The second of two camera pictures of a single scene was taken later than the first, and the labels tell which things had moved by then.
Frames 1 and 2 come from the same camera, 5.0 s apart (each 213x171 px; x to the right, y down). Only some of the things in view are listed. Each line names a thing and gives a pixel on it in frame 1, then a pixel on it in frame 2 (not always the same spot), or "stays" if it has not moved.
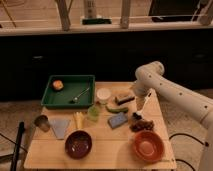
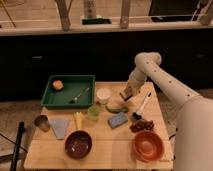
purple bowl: [78, 144] stays
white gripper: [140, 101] to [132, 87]
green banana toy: [117, 110] stays
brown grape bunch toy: [141, 125] stays
